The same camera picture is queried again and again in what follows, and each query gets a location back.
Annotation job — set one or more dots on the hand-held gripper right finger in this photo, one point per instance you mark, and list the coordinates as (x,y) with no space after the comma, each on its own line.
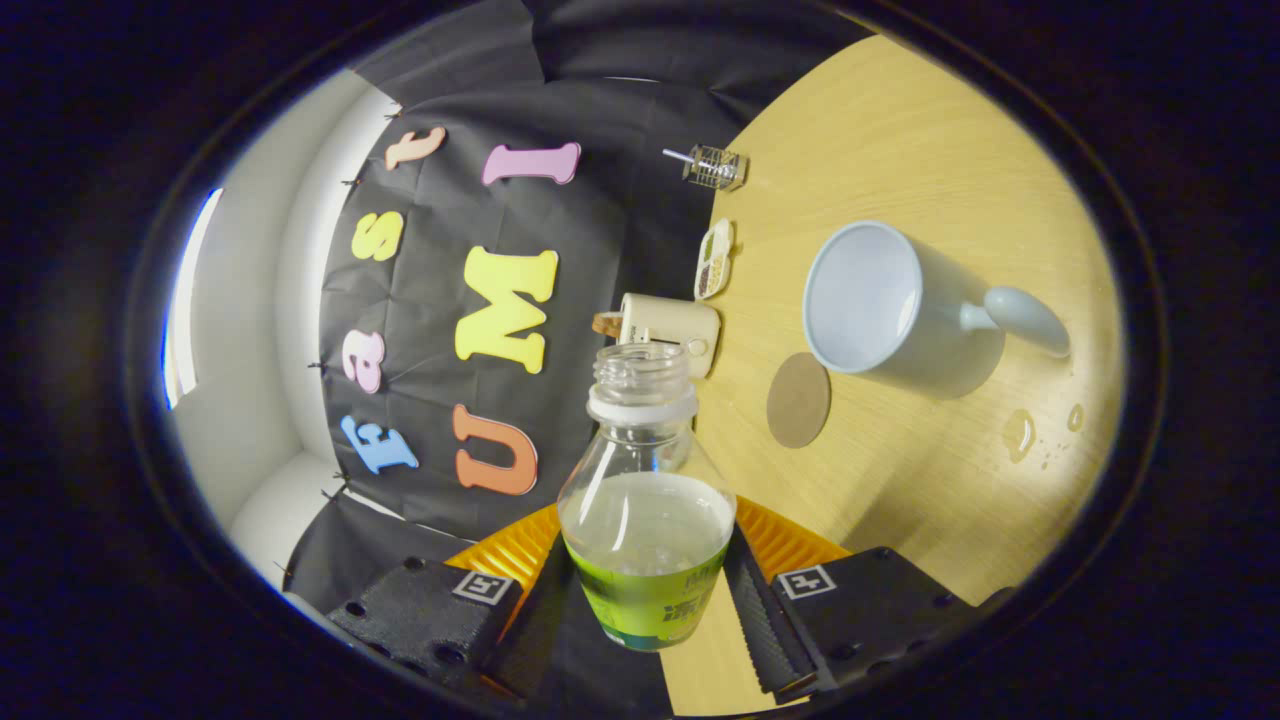
(860,605)

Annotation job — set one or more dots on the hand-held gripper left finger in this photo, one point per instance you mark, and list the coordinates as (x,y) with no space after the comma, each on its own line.
(430,605)

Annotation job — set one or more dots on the round brown coaster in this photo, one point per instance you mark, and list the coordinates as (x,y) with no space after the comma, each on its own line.
(798,400)

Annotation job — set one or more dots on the clear juice bottle green label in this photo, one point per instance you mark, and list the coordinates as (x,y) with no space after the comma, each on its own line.
(645,520)

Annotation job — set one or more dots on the pale grey cup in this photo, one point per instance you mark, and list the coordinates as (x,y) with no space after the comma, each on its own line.
(865,300)

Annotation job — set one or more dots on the black backdrop cloth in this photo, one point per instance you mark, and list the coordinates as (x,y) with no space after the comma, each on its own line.
(440,300)

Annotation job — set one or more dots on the brown toast slice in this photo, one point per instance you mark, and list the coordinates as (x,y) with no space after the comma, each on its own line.
(606,324)

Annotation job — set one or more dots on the cream toaster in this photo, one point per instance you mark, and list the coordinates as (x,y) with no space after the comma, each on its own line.
(670,320)

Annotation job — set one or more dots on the white divided snack tray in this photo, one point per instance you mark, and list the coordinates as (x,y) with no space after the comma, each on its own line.
(714,260)

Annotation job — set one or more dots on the ceiling light panel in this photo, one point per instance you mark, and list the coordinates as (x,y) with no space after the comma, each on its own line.
(190,300)

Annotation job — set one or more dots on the wooden table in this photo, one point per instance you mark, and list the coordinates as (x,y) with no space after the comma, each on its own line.
(900,150)

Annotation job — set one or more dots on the white straw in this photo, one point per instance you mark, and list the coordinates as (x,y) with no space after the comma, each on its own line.
(678,155)

